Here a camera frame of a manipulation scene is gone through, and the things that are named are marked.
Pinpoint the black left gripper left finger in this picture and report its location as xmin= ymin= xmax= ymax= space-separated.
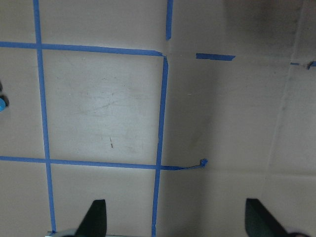
xmin=75 ymin=199 xmax=107 ymax=237

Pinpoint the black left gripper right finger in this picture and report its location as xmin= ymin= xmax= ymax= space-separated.
xmin=245 ymin=198 xmax=288 ymax=237

